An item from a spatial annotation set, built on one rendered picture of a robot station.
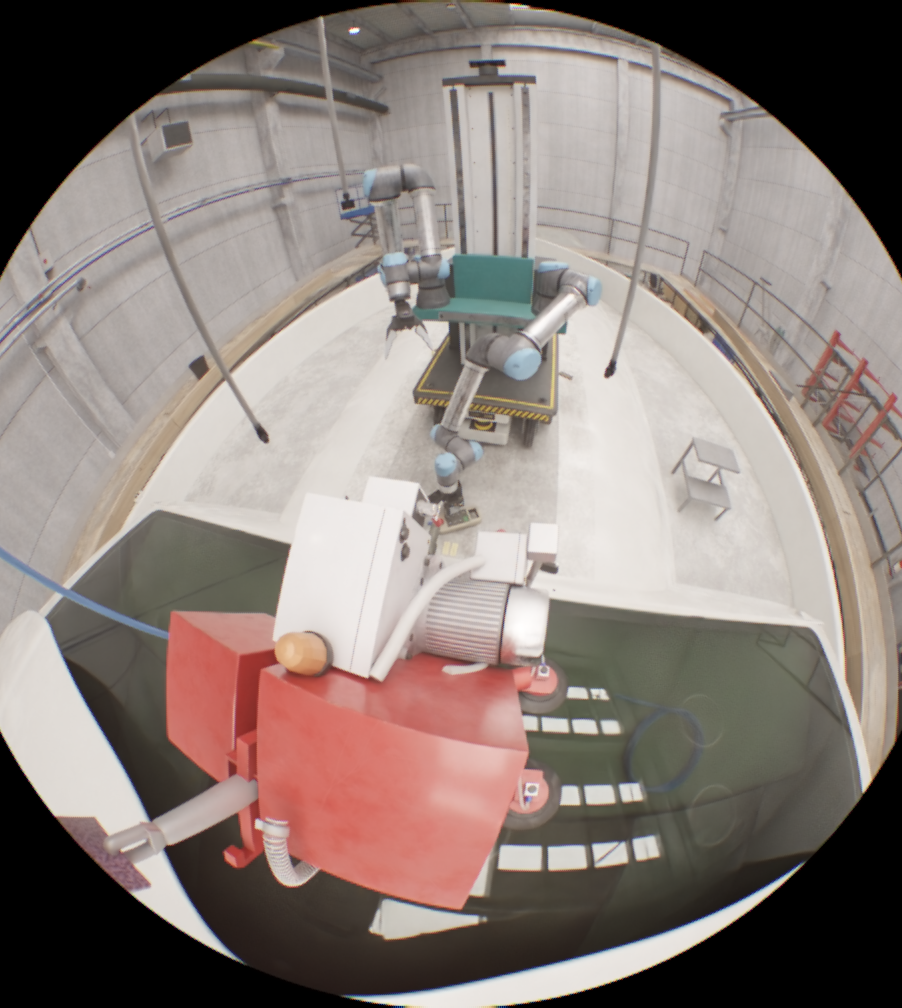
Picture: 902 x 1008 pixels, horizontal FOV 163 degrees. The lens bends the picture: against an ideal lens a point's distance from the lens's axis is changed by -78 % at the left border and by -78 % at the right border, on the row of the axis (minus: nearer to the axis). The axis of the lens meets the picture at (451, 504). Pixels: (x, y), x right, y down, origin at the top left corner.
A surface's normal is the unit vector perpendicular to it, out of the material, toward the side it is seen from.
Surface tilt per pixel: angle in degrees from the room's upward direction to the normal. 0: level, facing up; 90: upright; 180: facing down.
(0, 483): 90
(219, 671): 17
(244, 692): 90
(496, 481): 0
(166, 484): 90
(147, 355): 90
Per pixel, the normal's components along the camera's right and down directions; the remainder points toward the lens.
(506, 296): -0.25, 0.82
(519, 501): -0.06, -0.55
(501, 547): -0.25, -0.40
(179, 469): 0.97, 0.17
